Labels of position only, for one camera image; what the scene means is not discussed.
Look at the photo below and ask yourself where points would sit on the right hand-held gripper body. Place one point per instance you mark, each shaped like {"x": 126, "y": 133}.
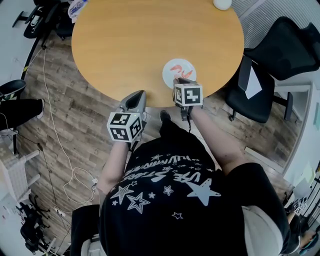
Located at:
{"x": 191, "y": 96}

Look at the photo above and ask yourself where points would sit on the blue white packet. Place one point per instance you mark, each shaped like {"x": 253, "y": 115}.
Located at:
{"x": 77, "y": 8}

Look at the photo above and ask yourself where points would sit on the round wooden table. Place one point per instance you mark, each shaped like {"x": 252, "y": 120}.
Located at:
{"x": 137, "y": 50}

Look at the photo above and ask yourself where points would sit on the person's right forearm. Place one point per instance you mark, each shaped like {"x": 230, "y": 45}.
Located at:
{"x": 215, "y": 140}

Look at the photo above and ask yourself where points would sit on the person's black star t-shirt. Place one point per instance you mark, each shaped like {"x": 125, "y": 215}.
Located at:
{"x": 175, "y": 225}

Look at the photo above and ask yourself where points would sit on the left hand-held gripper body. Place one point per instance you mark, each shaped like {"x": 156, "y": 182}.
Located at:
{"x": 122, "y": 127}

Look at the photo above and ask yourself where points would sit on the white power adapter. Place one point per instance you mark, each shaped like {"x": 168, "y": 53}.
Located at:
{"x": 94, "y": 181}

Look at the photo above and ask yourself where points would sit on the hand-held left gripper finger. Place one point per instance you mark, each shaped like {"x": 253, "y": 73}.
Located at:
{"x": 126, "y": 102}
{"x": 142, "y": 102}

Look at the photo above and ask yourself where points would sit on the white vase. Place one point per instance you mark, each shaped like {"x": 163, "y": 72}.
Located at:
{"x": 222, "y": 3}

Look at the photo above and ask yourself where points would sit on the person's black trousers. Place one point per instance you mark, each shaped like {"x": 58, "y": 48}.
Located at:
{"x": 172, "y": 135}

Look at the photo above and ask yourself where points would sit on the white shelf rack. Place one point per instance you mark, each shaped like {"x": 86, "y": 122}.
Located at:
{"x": 15, "y": 172}

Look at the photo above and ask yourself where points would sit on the white paper sheet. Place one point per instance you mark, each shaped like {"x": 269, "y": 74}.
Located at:
{"x": 252, "y": 85}

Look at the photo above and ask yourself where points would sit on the person's black shoe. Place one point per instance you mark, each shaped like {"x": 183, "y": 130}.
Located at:
{"x": 165, "y": 116}

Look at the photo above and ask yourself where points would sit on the white power strip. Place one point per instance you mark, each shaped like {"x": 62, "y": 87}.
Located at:
{"x": 60, "y": 211}

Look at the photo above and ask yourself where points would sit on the person's left forearm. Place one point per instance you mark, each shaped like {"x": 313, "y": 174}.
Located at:
{"x": 112, "y": 165}

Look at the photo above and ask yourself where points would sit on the white plate with food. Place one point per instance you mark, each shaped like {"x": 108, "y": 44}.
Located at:
{"x": 166, "y": 75}

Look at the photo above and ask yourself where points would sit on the black equipment pile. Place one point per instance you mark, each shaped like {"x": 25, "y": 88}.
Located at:
{"x": 32, "y": 225}

